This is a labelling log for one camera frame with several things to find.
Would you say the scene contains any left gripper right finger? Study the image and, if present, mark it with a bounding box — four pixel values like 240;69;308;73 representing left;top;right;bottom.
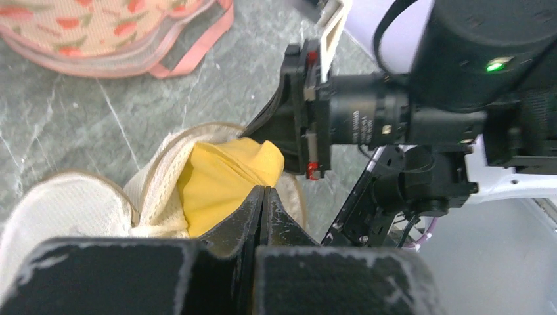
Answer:
254;189;444;314

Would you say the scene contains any pink floral laundry bag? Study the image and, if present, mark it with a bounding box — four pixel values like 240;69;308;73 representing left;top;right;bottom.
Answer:
1;1;234;79

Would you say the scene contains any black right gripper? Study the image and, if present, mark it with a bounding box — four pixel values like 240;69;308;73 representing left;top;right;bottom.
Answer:
240;39;330;180

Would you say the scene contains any white mesh laundry bag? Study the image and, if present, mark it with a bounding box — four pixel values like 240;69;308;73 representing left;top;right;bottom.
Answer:
1;122;307;295

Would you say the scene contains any yellow bra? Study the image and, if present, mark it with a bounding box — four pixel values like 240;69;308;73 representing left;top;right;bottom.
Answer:
177;138;284;238

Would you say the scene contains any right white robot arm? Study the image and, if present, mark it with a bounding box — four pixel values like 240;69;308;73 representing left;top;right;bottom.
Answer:
243;1;556;247

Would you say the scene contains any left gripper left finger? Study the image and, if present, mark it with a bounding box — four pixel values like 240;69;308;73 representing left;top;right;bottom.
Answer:
1;186;265;314

